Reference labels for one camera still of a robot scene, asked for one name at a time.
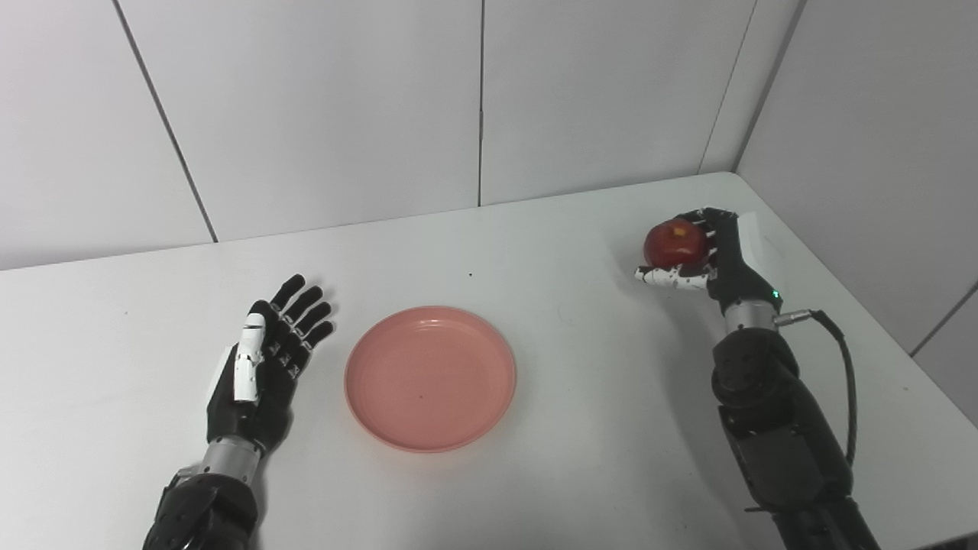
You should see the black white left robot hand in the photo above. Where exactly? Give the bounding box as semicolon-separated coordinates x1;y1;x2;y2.
206;274;335;458

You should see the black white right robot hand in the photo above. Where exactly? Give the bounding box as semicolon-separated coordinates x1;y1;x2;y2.
634;207;784;315

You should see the red apple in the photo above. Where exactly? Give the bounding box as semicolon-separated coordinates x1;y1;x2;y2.
643;218;708;270

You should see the pink round plate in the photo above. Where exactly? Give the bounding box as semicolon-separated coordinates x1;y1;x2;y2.
344;306;517;454

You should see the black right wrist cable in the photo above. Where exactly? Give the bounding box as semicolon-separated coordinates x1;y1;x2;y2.
776;309;859;468

